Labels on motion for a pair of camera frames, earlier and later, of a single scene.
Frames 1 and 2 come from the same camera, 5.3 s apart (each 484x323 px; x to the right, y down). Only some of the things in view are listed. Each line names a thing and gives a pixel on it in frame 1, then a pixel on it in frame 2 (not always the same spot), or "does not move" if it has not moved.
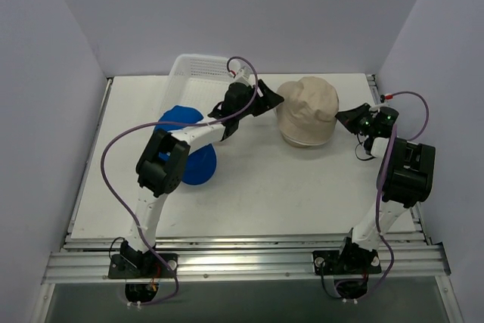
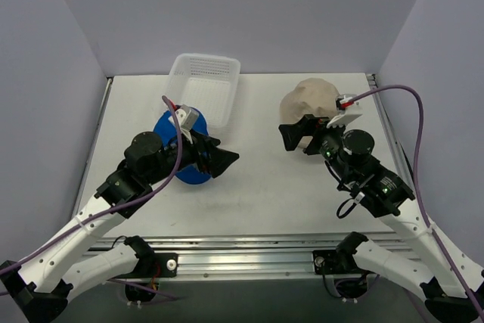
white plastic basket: x=197 y=80 does not move
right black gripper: x=361 y=121 to x=311 y=134
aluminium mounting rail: x=255 y=259 does not move
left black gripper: x=257 y=97 to x=206 y=153
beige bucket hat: x=308 y=112 does not move
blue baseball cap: x=201 y=161 does not move
